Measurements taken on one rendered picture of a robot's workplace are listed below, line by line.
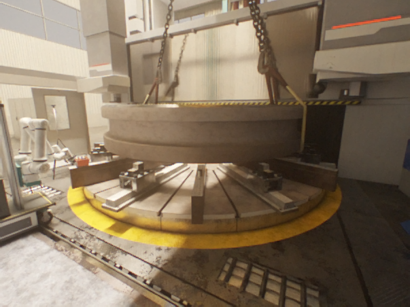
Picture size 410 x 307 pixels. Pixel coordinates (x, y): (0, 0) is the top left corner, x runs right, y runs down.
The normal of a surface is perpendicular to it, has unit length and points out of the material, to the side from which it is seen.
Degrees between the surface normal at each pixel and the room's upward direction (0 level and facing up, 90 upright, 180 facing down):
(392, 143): 90
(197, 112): 90
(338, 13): 90
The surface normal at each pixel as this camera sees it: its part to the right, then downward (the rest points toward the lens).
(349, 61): -0.45, 0.17
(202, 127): 0.00, 0.18
